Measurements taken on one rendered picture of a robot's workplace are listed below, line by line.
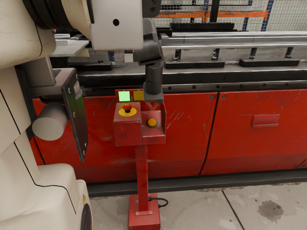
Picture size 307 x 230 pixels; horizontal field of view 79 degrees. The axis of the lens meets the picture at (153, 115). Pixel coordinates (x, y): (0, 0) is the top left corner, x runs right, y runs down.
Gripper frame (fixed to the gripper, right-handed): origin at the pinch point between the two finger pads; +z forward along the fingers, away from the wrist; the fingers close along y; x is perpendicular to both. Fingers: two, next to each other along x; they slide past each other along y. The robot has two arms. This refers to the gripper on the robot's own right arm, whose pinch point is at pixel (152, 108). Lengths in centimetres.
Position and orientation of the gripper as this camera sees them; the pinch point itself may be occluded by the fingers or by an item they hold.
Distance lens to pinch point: 73.2
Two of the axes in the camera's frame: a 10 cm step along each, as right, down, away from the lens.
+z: -0.3, 7.0, 7.1
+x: -10.0, 0.4, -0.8
